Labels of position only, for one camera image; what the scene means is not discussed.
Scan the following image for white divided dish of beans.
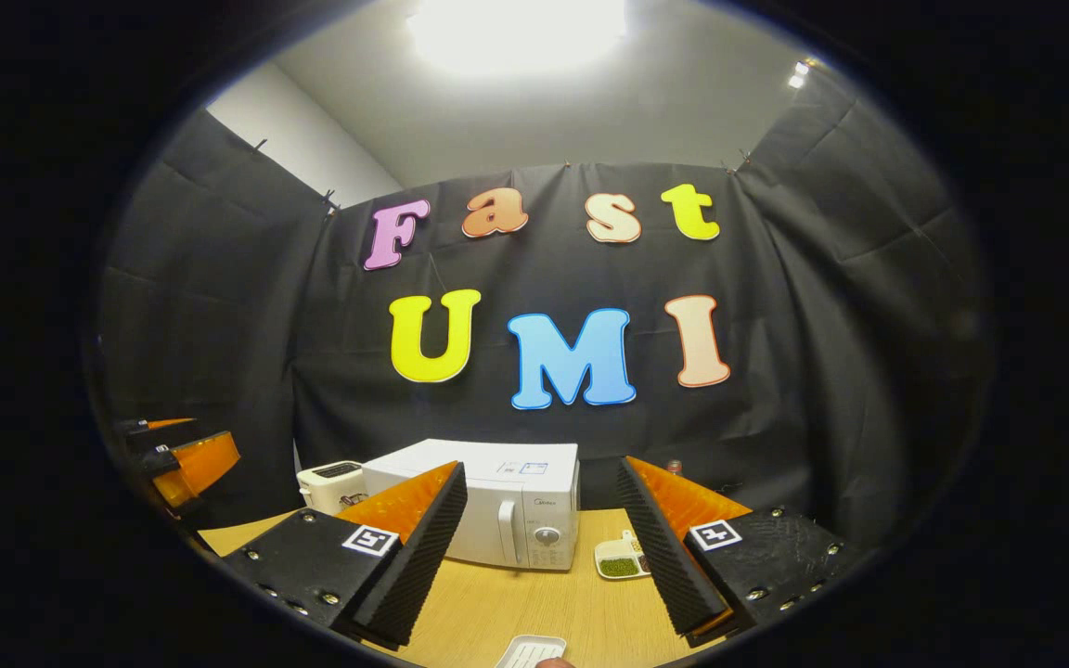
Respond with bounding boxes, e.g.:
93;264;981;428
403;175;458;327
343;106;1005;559
594;530;652;581

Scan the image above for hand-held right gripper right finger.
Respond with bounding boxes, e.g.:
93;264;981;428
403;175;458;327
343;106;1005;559
616;456;869;648

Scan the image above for small white rectangular tray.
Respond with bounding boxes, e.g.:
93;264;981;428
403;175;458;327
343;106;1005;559
496;635;568;668

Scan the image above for white microwave oven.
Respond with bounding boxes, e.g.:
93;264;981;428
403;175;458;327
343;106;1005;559
361;439;582;572

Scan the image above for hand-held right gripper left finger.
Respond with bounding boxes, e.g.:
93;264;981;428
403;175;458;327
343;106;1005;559
222;461;469;649

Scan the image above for white toaster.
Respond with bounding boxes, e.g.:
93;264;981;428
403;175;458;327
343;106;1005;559
297;461;367;517

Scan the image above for large ceiling light panel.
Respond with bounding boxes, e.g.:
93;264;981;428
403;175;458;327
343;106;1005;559
405;0;628;75

